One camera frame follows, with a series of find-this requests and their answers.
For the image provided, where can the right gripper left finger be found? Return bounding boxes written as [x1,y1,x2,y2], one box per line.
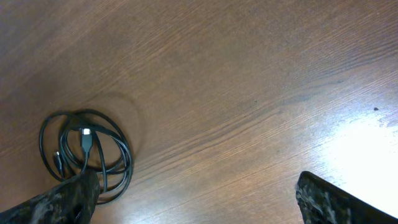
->
[1,170,100,224]

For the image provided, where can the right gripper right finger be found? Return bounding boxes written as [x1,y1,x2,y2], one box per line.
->
[295,171,397,224]

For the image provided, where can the black micro usb cable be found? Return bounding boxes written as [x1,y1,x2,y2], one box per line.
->
[58,108,134,205]

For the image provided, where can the short black usb cable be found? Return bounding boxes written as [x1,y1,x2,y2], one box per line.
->
[39,111,94,183]

